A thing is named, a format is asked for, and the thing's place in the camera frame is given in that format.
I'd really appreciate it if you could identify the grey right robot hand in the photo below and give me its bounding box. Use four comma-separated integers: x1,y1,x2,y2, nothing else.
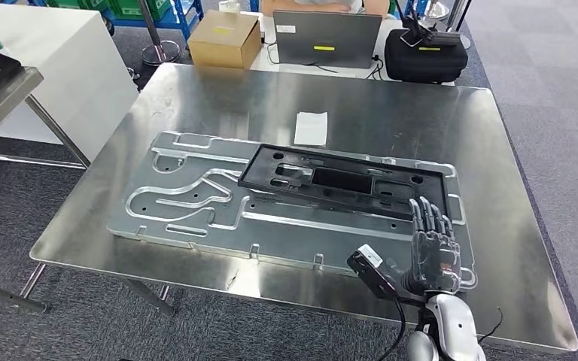
400,196,464,296

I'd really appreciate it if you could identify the black plastic bracket part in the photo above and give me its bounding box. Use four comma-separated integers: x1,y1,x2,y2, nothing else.
237,143,451,223

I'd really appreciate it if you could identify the stainless steel workbench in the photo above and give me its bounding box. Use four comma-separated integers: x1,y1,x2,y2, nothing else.
18,62,578,356

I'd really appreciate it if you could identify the aluminium fixture plate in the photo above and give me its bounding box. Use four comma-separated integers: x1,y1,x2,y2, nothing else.
105,130,479,292

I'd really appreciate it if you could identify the white paper slip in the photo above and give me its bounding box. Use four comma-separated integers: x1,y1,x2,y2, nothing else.
294,111,330,147

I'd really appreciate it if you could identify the black carrying case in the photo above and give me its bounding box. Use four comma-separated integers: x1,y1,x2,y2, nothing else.
384,28,470,85

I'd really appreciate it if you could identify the black handheld controller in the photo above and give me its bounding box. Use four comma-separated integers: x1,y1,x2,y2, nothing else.
398,17,463,50

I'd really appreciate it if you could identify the grey laptop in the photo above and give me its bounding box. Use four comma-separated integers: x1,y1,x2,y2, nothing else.
272,10,384,70

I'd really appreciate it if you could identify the chrome stanchion base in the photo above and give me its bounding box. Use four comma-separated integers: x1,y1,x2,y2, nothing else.
424,0,473,51

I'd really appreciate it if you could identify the person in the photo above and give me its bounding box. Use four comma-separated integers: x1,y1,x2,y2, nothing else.
260,0,391,20

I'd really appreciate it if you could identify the cardboard box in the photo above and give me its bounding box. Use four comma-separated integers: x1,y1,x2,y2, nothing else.
187,10,263,70

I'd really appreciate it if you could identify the stanchion with chrome base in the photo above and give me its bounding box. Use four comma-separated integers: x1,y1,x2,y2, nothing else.
135,0,183,67

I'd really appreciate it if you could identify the blue storage rack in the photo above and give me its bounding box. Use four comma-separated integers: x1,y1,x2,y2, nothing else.
27,0,205,44

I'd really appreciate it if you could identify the green plastic bin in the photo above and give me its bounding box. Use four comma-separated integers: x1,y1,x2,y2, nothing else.
44,0,111,12
108,0,172,22

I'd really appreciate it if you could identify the white cabinet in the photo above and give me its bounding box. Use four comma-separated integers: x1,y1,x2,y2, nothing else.
0,4,141,163

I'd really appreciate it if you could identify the small stainless steel table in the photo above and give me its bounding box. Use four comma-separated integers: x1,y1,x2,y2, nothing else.
0,65,92,316

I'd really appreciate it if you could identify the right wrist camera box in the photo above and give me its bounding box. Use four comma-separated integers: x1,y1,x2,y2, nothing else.
346,244,407,302

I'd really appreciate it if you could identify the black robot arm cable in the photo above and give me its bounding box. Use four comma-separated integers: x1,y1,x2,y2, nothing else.
377,298,408,361

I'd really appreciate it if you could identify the thin black wire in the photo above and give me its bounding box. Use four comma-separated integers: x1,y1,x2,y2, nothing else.
477,308,504,344

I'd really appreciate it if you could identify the black desk cable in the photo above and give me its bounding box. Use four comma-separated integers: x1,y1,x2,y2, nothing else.
367,54,385,80

